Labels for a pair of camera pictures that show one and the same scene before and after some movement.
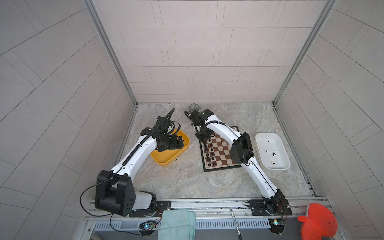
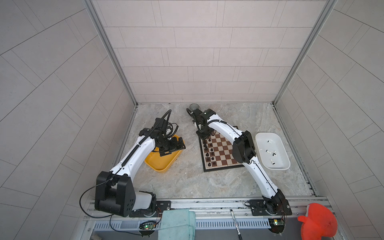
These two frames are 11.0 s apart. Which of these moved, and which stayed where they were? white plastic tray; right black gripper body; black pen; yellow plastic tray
Moved: yellow plastic tray
Stayed: black pen; white plastic tray; right black gripper body
